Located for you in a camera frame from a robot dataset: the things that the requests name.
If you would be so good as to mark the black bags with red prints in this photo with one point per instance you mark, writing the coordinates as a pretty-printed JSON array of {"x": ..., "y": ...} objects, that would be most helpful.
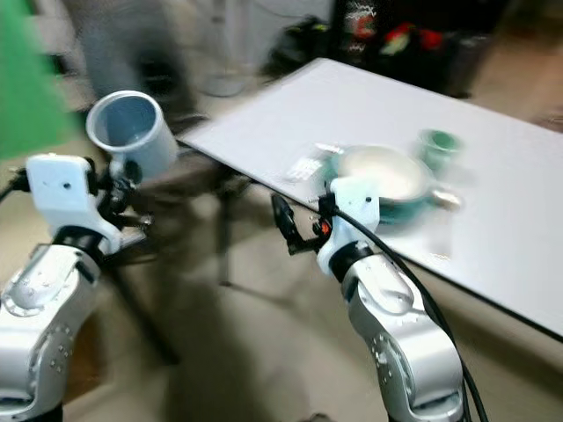
[{"x": 396, "y": 40}]

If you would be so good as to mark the green screen cloth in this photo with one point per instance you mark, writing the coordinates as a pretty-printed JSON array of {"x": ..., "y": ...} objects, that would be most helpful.
[{"x": 31, "y": 70}]

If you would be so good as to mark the small white card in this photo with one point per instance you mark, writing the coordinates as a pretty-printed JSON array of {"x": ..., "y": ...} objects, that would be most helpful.
[{"x": 304, "y": 169}]

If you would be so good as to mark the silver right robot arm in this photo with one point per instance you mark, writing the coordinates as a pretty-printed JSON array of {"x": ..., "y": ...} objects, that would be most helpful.
[{"x": 400, "y": 343}]

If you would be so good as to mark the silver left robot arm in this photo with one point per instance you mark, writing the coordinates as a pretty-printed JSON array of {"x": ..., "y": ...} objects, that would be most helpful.
[{"x": 44, "y": 325}]

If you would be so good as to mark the grey-blue plastic cup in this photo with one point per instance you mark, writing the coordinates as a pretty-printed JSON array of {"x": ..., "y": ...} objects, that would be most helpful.
[{"x": 151, "y": 145}]

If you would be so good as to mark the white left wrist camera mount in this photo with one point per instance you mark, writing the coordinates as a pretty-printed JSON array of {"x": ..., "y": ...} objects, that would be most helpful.
[{"x": 63, "y": 195}]

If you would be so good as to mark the black table leg frame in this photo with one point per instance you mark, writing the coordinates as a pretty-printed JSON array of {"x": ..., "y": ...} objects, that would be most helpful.
[{"x": 225, "y": 229}]

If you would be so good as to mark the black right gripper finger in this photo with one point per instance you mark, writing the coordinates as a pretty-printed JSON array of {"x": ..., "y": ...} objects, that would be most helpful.
[{"x": 287, "y": 221}]

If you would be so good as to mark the teal bowl with white inside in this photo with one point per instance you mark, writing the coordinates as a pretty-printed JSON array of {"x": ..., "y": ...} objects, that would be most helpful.
[{"x": 383, "y": 169}]

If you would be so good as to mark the grey standing fan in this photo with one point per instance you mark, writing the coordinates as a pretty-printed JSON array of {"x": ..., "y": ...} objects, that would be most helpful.
[{"x": 132, "y": 40}]

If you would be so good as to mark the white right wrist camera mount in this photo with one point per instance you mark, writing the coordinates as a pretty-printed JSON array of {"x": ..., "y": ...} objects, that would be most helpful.
[{"x": 352, "y": 215}]

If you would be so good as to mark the small green cup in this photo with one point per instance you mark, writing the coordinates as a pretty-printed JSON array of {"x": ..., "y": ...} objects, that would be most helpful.
[{"x": 440, "y": 145}]

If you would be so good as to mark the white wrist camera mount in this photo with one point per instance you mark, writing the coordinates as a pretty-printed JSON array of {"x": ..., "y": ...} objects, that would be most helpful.
[
  {"x": 63, "y": 195},
  {"x": 352, "y": 215}
]

